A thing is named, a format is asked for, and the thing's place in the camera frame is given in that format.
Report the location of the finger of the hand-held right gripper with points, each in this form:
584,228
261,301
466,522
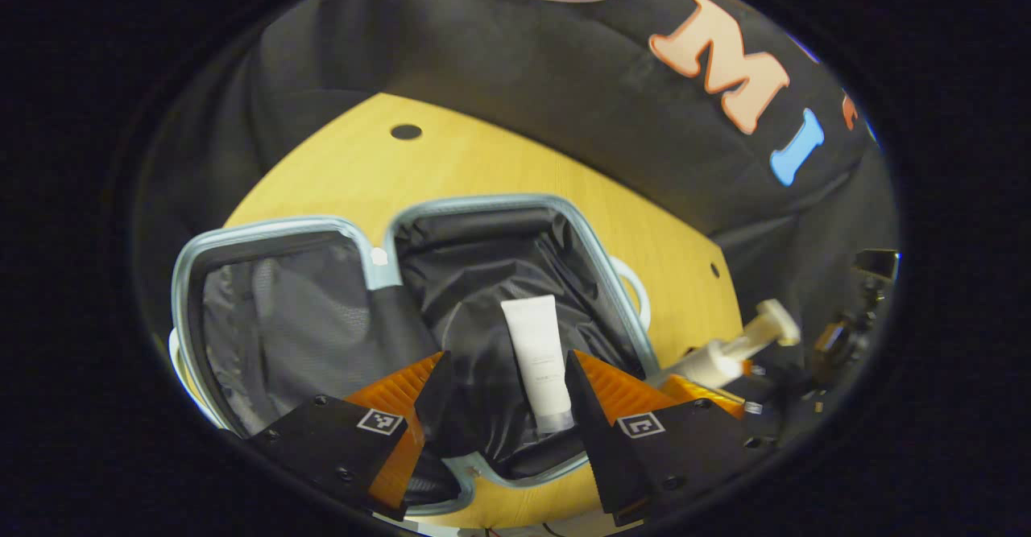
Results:
709,396

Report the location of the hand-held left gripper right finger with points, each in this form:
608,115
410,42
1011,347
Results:
685,448

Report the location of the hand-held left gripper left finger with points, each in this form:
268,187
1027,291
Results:
322,440

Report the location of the white pump bottle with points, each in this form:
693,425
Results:
709,362

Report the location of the light blue suitcase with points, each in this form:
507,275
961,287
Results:
306,320

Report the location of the white skin care tube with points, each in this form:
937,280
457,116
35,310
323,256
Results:
538,352

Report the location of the black backdrop cloth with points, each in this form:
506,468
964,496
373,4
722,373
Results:
523,78

